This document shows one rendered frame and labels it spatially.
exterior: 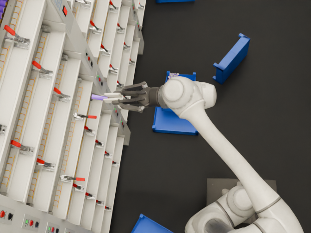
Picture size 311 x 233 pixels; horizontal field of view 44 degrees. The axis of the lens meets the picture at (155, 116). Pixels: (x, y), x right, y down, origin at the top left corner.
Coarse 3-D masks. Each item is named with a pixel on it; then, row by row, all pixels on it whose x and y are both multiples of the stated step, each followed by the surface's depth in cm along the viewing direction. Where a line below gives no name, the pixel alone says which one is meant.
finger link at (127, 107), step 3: (120, 105) 151; (123, 105) 151; (126, 105) 151; (129, 105) 150; (123, 108) 153; (126, 108) 151; (129, 108) 150; (132, 108) 149; (135, 108) 149; (138, 108) 148; (138, 111) 150; (141, 111) 148
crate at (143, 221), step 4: (140, 216) 232; (144, 216) 234; (140, 220) 238; (144, 220) 238; (148, 220) 238; (152, 220) 233; (136, 224) 233; (140, 224) 238; (144, 224) 237; (148, 224) 237; (152, 224) 237; (156, 224) 237; (136, 228) 237; (140, 228) 237; (144, 228) 237; (148, 228) 236; (152, 228) 236; (156, 228) 236; (160, 228) 236; (164, 228) 233; (132, 232) 234; (136, 232) 236; (140, 232) 236; (144, 232) 236; (148, 232) 235; (152, 232) 235; (156, 232) 235; (160, 232) 235; (164, 232) 234; (168, 232) 234; (172, 232) 229
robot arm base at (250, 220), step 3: (237, 183) 210; (240, 183) 210; (225, 189) 212; (222, 192) 211; (225, 192) 211; (252, 216) 204; (249, 219) 204; (252, 219) 204; (255, 219) 204; (243, 222) 204; (246, 222) 204; (249, 222) 204; (252, 222) 204
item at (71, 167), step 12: (84, 84) 171; (84, 96) 169; (84, 108) 167; (84, 120) 166; (72, 132) 163; (72, 144) 161; (72, 156) 159; (72, 168) 158; (60, 180) 155; (72, 180) 156; (60, 204) 152; (60, 216) 151
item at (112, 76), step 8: (120, 8) 231; (128, 8) 232; (120, 16) 229; (128, 16) 231; (120, 24) 228; (120, 32) 225; (120, 40) 224; (112, 48) 221; (120, 48) 222; (112, 56) 219; (120, 56) 220; (112, 64) 218; (112, 72) 216; (112, 80) 214; (112, 88) 213
